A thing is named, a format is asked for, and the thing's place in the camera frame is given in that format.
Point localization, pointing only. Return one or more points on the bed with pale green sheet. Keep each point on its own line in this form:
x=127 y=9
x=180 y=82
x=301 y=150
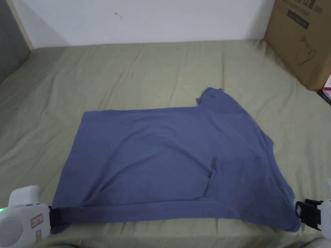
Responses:
x=124 y=75

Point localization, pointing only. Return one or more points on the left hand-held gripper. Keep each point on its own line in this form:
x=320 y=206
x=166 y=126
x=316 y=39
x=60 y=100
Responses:
x=23 y=219

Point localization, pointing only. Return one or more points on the pink and white box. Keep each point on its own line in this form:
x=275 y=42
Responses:
x=328 y=87

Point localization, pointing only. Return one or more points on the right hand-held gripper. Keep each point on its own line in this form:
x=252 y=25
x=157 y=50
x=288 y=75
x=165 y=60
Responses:
x=324 y=214

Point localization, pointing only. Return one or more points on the brown cardboard carton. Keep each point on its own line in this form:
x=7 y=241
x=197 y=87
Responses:
x=294 y=46

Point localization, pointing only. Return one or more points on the dark blue shirt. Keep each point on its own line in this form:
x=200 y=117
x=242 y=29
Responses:
x=168 y=155

